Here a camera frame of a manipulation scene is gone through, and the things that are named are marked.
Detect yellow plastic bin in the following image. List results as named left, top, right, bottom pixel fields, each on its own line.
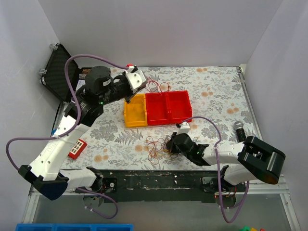
left=124, top=94, right=148, bottom=128

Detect purple wire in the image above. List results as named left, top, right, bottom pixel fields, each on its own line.
left=162, top=135, right=199, bottom=159

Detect red wire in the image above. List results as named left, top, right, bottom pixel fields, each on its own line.
left=144, top=77, right=171, bottom=166

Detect red plastic bin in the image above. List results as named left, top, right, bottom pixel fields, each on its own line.
left=167, top=90, right=192, bottom=124
left=145, top=93, right=168, bottom=126

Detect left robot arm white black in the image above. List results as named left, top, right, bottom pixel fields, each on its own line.
left=18, top=65, right=147, bottom=200

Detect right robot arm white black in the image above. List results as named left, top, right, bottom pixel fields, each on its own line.
left=166, top=133, right=285, bottom=193

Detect black silver microphone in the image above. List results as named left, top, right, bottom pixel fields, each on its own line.
left=233, top=121, right=246, bottom=142

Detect black poker chip case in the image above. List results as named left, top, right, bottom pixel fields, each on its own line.
left=40, top=43, right=90, bottom=103

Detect red white toy block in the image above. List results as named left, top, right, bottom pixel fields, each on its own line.
left=68, top=139, right=87, bottom=159

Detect green red toy blocks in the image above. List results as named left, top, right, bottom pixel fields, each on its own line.
left=240, top=226, right=265, bottom=231

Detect blue plastic tray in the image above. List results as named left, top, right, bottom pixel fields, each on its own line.
left=15, top=224, right=134, bottom=231

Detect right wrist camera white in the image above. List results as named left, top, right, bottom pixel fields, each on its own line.
left=177, top=122, right=190, bottom=135

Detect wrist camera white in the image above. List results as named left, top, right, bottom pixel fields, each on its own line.
left=125, top=69, right=147, bottom=93
left=177, top=122, right=190, bottom=135

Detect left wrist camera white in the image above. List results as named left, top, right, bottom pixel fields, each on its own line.
left=125, top=69, right=147, bottom=93

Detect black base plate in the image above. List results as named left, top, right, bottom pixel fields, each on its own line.
left=74, top=169, right=247, bottom=204

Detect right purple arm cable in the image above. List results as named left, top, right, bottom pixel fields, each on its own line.
left=178, top=116, right=250, bottom=223

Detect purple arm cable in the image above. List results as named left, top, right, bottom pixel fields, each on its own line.
left=5, top=54, right=130, bottom=219
left=178, top=116, right=250, bottom=223

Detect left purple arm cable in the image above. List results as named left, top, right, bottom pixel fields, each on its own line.
left=5, top=54, right=130, bottom=219

